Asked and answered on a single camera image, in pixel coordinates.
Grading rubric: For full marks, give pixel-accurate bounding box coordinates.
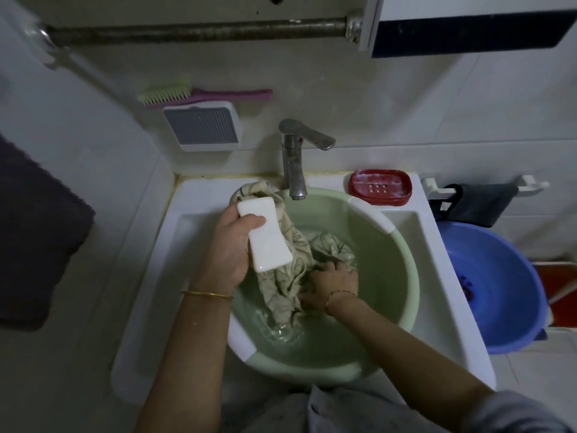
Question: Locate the white bar bracket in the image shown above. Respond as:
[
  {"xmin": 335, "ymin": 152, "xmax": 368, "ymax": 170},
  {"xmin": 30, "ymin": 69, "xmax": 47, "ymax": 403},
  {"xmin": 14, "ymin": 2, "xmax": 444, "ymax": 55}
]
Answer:
[{"xmin": 26, "ymin": 17, "xmax": 62, "ymax": 71}]

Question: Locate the white wall towel rack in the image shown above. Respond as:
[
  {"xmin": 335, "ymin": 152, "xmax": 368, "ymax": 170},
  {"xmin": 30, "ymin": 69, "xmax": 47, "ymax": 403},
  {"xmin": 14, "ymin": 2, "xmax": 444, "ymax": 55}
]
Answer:
[{"xmin": 420, "ymin": 175, "xmax": 550, "ymax": 204}]

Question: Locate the grey shirt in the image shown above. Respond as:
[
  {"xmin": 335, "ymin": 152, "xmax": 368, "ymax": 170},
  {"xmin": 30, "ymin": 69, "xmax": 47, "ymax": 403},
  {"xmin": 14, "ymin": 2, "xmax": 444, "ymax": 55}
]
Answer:
[{"xmin": 221, "ymin": 385, "xmax": 577, "ymax": 433}]

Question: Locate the red soap dish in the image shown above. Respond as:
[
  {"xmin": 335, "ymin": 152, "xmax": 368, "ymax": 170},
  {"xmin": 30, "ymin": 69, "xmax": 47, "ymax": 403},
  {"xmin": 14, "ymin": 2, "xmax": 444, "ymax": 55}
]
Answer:
[{"xmin": 348, "ymin": 169, "xmax": 413, "ymax": 207}]

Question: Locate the person's right hand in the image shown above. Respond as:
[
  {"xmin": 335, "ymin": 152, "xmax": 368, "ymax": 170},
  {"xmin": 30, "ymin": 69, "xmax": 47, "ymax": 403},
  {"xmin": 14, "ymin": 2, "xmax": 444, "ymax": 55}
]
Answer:
[{"xmin": 298, "ymin": 261, "xmax": 360, "ymax": 314}]

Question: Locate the rusty metal towel bar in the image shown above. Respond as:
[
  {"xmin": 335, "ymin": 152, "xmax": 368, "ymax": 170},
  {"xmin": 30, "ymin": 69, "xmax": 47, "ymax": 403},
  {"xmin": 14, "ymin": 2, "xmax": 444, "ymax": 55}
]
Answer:
[{"xmin": 43, "ymin": 15, "xmax": 363, "ymax": 48}]

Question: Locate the beige patterned cloth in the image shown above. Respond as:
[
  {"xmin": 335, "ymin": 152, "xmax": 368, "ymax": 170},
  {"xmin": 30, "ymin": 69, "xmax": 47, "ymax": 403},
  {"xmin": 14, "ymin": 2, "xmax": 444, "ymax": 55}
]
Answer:
[{"xmin": 229, "ymin": 180, "xmax": 359, "ymax": 330}]

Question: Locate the green plastic basin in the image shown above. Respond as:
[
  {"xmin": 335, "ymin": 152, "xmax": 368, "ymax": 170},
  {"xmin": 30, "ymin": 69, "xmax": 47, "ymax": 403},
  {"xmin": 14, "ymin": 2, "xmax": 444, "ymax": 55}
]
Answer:
[{"xmin": 227, "ymin": 188, "xmax": 421, "ymax": 387}]

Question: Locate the white ceramic sink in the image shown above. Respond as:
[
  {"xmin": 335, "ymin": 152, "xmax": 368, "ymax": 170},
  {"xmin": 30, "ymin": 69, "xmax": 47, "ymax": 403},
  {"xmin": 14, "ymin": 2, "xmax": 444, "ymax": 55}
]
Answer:
[{"xmin": 110, "ymin": 172, "xmax": 496, "ymax": 404}]

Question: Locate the white wall box with grille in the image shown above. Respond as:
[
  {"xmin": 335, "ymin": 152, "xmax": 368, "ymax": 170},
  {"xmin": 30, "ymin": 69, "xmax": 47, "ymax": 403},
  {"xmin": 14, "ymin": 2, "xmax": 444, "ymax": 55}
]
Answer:
[{"xmin": 162, "ymin": 101, "xmax": 240, "ymax": 152}]

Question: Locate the gold bangle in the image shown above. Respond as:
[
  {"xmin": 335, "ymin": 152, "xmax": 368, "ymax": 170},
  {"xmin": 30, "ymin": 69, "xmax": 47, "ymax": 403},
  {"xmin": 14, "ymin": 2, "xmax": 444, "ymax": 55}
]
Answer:
[{"xmin": 180, "ymin": 290, "xmax": 235, "ymax": 301}]

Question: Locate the dark grey cloth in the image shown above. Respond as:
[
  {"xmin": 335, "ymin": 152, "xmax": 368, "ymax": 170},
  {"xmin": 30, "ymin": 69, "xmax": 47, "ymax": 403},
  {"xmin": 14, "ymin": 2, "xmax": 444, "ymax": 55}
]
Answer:
[{"xmin": 435, "ymin": 182, "xmax": 519, "ymax": 229}]

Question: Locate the chrome faucet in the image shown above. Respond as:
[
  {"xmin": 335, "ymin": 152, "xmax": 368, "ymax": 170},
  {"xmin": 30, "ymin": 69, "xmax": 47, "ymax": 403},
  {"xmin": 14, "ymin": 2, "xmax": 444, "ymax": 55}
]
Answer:
[{"xmin": 278, "ymin": 118, "xmax": 336, "ymax": 201}]

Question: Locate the blue plastic basin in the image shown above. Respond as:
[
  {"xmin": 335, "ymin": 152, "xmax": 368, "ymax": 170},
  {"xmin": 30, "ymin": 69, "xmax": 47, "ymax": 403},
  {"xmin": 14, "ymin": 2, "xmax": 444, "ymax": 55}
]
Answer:
[{"xmin": 435, "ymin": 219, "xmax": 550, "ymax": 355}]

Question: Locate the thin beaded bracelet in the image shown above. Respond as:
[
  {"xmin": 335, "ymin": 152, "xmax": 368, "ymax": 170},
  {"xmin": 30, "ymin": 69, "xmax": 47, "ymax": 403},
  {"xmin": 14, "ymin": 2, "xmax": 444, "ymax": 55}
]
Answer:
[{"xmin": 325, "ymin": 290, "xmax": 357, "ymax": 316}]

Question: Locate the white wall cabinet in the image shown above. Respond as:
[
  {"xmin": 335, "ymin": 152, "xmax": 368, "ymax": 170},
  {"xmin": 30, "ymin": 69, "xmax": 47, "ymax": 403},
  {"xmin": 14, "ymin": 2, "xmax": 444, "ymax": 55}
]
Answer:
[{"xmin": 358, "ymin": 0, "xmax": 577, "ymax": 59}]

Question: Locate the pink and green brush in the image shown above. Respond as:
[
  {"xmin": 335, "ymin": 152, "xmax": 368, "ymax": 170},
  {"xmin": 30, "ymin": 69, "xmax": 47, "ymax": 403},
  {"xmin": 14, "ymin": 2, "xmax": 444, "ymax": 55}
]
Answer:
[{"xmin": 137, "ymin": 83, "xmax": 274, "ymax": 107}]

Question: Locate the person's right forearm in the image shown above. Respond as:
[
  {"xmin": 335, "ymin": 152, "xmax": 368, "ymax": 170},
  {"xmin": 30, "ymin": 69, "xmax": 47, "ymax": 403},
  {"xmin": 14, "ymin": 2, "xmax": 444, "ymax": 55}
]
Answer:
[{"xmin": 325, "ymin": 295, "xmax": 496, "ymax": 433}]

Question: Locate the red plastic stool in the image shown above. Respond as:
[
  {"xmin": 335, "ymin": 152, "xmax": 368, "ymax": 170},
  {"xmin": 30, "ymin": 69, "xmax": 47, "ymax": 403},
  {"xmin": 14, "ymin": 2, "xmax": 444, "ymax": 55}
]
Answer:
[{"xmin": 532, "ymin": 261, "xmax": 577, "ymax": 330}]

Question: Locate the person's left hand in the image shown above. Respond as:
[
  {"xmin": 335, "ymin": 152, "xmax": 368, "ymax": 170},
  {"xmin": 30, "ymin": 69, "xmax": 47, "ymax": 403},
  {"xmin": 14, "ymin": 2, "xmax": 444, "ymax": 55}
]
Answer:
[{"xmin": 191, "ymin": 204, "xmax": 267, "ymax": 297}]

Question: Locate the person's left forearm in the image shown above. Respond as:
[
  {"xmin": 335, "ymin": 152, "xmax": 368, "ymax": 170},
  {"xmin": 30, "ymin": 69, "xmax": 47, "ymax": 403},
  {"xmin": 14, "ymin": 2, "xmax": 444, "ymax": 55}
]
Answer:
[{"xmin": 134, "ymin": 290, "xmax": 236, "ymax": 433}]

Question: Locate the white soap bar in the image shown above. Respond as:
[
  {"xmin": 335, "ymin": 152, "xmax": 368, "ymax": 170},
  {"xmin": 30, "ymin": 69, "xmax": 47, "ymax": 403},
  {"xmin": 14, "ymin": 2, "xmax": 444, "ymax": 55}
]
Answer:
[{"xmin": 237, "ymin": 197, "xmax": 294, "ymax": 273}]

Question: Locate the dark purple towel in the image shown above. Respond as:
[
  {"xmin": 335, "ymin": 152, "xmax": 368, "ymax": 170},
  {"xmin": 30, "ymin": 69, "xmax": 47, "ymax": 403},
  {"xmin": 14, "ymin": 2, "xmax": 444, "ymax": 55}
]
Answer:
[{"xmin": 0, "ymin": 133, "xmax": 96, "ymax": 332}]

